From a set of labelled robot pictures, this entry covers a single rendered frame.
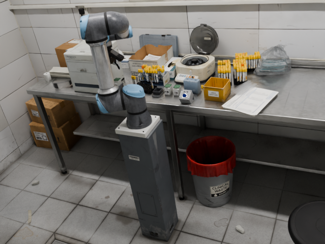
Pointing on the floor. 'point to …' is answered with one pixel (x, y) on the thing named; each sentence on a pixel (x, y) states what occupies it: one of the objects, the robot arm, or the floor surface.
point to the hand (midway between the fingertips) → (115, 73)
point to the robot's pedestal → (151, 182)
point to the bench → (181, 134)
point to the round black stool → (308, 223)
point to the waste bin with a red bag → (212, 169)
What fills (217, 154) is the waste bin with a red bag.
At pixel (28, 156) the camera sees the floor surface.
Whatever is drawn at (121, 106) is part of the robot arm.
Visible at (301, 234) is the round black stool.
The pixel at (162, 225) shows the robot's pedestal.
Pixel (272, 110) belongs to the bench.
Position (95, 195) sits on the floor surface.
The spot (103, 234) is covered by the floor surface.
